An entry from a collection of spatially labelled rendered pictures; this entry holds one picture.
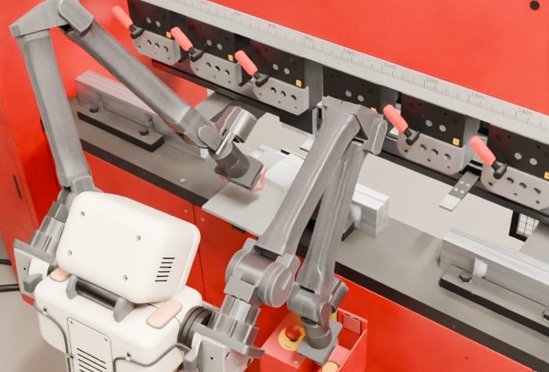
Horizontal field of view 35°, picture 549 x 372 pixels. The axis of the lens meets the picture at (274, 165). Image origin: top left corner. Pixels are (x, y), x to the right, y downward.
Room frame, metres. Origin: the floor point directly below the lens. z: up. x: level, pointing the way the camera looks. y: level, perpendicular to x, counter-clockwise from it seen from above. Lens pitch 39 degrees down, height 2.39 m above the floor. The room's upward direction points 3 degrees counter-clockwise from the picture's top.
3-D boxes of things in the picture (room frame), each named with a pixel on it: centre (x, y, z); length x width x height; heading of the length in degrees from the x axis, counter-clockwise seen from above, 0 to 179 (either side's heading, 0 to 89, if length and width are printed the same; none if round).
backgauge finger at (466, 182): (1.60, -0.48, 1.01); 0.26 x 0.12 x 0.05; 142
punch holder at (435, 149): (1.48, -0.36, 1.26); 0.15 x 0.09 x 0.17; 52
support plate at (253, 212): (1.59, 0.03, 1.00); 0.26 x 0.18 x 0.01; 142
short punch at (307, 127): (1.71, -0.06, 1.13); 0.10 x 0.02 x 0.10; 52
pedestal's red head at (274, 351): (1.29, -0.07, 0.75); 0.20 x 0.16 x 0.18; 56
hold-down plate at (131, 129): (2.03, 0.45, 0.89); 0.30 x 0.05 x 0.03; 52
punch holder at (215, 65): (1.85, 0.12, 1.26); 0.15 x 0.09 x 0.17; 52
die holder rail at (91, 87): (2.05, 0.37, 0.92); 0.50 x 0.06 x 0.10; 52
